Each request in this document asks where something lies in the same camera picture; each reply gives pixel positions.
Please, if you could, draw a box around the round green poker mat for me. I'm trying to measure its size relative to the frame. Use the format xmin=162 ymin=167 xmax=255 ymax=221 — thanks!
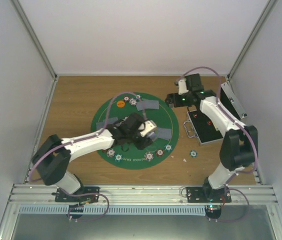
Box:
xmin=97 ymin=92 xmax=179 ymax=170

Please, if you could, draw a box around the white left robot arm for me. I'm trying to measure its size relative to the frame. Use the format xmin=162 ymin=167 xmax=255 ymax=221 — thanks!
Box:
xmin=31 ymin=112 xmax=157 ymax=202

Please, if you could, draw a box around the dealt blue playing card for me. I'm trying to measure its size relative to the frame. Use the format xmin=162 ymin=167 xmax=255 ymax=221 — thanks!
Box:
xmin=136 ymin=100 xmax=146 ymax=111

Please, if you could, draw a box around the grey slotted cable duct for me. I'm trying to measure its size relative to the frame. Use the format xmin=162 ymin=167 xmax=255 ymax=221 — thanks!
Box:
xmin=19 ymin=204 xmax=206 ymax=216

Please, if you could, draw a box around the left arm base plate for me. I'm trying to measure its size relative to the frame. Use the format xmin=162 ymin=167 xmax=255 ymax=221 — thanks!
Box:
xmin=51 ymin=186 xmax=100 ymax=204

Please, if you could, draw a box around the red poker chip stack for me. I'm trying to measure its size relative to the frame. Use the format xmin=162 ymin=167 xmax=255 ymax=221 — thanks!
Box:
xmin=155 ymin=149 xmax=165 ymax=157

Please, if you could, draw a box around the blue poker chip stack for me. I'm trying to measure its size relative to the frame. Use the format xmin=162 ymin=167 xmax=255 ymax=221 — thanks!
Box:
xmin=144 ymin=152 xmax=154 ymax=162

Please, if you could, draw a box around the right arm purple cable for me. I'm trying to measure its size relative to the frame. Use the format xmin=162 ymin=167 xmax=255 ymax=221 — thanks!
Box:
xmin=177 ymin=66 xmax=259 ymax=176

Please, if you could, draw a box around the green poker chip stack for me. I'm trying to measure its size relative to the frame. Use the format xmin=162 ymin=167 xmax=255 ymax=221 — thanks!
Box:
xmin=190 ymin=150 xmax=198 ymax=158

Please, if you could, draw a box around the blue playing card deck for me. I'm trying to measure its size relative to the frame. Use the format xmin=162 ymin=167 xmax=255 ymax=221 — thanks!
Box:
xmin=147 ymin=132 xmax=157 ymax=142

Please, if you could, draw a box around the aluminium frame rail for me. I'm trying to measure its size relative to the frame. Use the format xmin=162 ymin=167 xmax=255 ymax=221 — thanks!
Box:
xmin=8 ymin=184 xmax=278 ymax=206

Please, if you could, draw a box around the aluminium poker case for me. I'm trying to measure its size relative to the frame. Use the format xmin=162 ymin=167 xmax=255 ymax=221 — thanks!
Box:
xmin=183 ymin=82 xmax=247 ymax=146

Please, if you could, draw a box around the orange big blind button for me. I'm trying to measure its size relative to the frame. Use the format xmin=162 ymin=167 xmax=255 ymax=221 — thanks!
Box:
xmin=116 ymin=100 xmax=126 ymax=109

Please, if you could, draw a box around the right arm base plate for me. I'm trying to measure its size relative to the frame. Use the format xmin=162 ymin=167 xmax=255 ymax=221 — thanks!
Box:
xmin=180 ymin=186 xmax=232 ymax=204

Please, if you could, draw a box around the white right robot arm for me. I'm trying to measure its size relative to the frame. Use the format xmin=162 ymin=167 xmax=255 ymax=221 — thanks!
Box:
xmin=165 ymin=73 xmax=258 ymax=203

